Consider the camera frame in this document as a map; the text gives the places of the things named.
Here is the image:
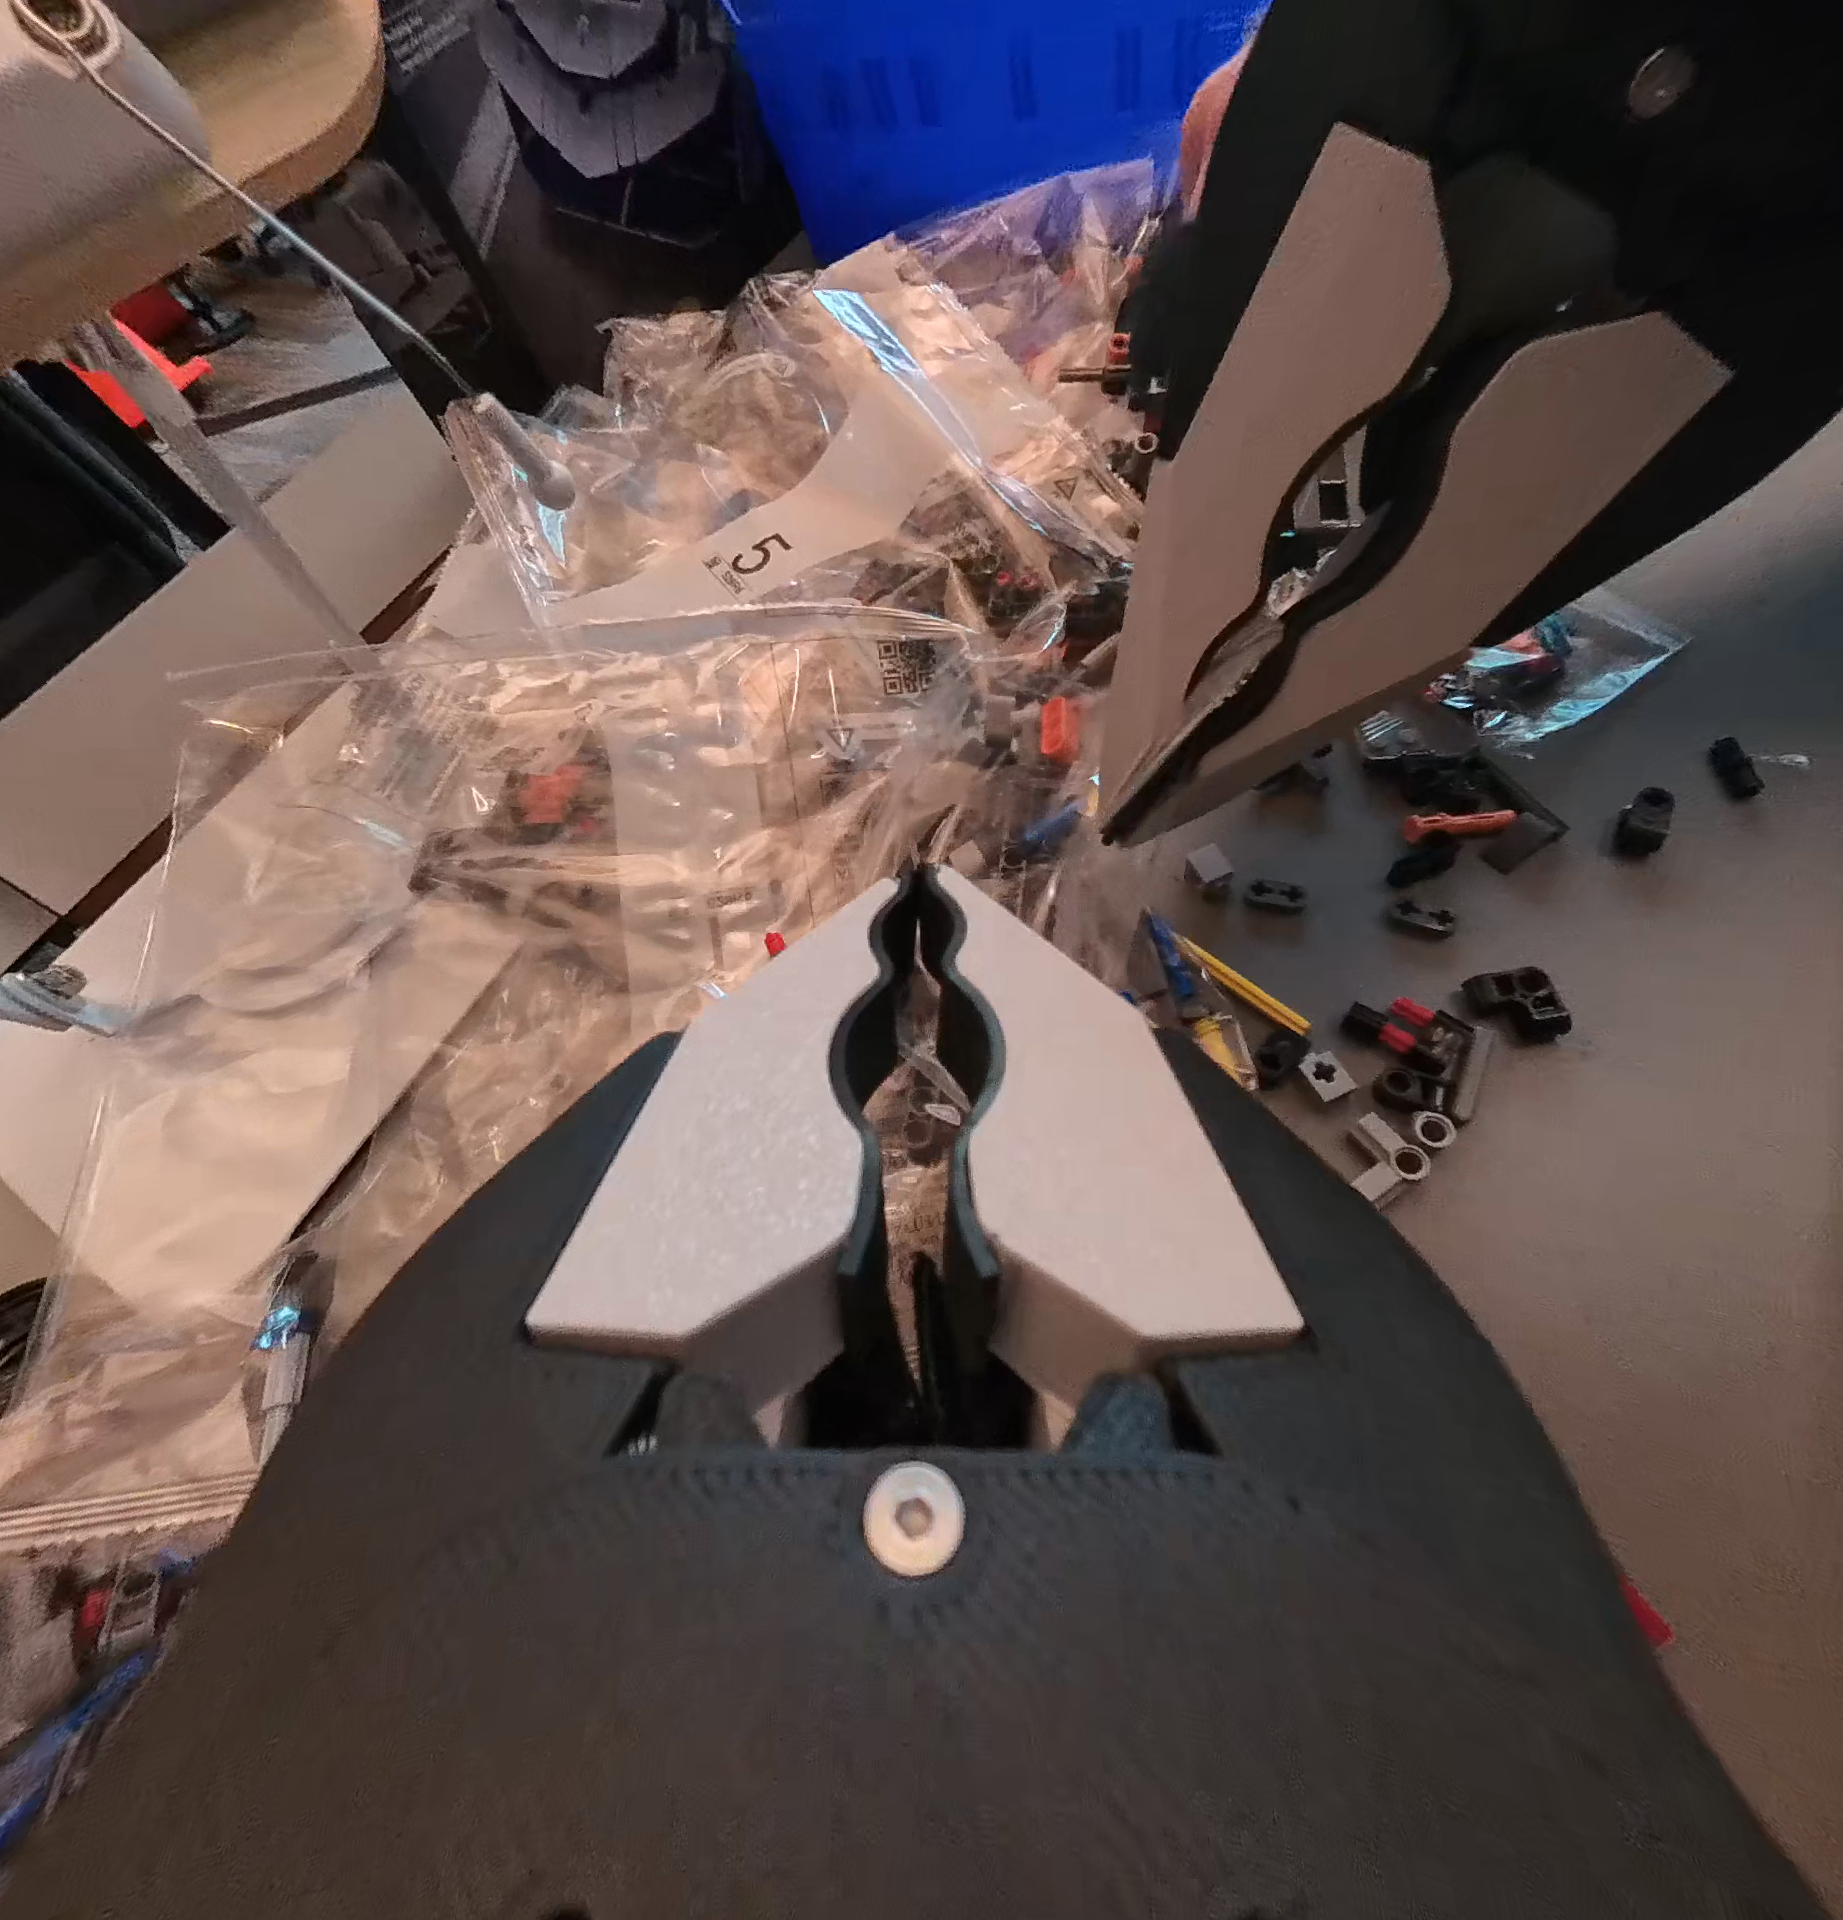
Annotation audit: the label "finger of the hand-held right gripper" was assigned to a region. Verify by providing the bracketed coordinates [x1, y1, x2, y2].
[1106, 310, 1732, 851]
[1098, 122, 1458, 819]

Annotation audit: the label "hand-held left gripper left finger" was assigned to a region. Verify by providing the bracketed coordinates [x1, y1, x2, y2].
[525, 874, 920, 1455]

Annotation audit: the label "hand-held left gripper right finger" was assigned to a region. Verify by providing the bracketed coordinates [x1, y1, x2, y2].
[920, 864, 1305, 1455]

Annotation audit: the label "dark grey long lego axle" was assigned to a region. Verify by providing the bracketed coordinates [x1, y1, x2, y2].
[1469, 747, 1566, 840]

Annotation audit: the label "clear bag of lego wheels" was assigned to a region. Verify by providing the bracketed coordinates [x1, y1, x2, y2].
[0, 599, 893, 1503]

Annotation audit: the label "grey lego chassis assembly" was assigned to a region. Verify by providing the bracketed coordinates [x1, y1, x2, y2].
[1059, 324, 1181, 459]

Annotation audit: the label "yellow lego axle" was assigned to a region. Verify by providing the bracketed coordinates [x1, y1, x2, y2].
[1174, 940, 1311, 1039]

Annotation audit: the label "black lego set box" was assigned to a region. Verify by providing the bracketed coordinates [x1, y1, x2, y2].
[379, 0, 801, 376]

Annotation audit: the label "person's right hand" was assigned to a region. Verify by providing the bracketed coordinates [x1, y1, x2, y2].
[1174, 49, 1258, 217]

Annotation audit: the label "small clear bag coloured pins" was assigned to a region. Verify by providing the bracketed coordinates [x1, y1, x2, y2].
[1420, 587, 1689, 747]

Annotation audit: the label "black connector with red pins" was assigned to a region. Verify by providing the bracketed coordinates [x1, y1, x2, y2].
[1340, 995, 1473, 1075]

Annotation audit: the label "blue plastic bin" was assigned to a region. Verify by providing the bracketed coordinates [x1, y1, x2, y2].
[724, 0, 1265, 269]

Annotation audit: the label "clear bag with white label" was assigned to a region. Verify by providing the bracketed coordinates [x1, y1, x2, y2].
[447, 265, 1145, 677]

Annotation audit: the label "orange plastic object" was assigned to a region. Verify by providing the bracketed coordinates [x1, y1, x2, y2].
[69, 291, 211, 438]

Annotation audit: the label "beige book stand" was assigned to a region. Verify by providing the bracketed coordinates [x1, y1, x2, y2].
[0, 0, 383, 389]

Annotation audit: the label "white wire page holder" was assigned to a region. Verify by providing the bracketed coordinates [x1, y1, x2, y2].
[4, 0, 573, 507]

